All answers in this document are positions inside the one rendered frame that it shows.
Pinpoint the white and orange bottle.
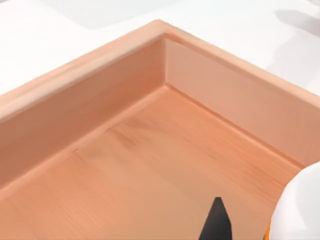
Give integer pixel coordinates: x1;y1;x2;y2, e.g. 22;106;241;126
264;159;320;240

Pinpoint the shallow salmon-coloured box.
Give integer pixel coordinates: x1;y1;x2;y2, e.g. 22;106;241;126
0;18;320;240

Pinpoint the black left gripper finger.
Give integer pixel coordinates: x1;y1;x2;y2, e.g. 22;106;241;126
197;196;233;240

